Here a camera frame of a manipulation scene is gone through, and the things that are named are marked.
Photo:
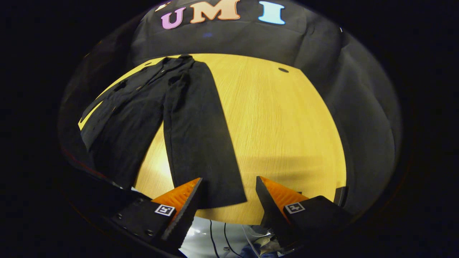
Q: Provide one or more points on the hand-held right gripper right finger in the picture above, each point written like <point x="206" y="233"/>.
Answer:
<point x="269" y="208"/>

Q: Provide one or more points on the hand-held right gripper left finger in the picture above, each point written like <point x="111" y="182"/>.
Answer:
<point x="184" y="215"/>

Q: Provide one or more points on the black button-up coat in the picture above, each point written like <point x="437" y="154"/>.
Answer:
<point x="193" y="143"/>

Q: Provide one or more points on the black backdrop cloth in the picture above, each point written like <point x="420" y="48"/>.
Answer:
<point x="251" y="39"/>

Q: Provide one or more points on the black table-edge bracket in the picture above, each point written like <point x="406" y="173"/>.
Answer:
<point x="340" y="196"/>

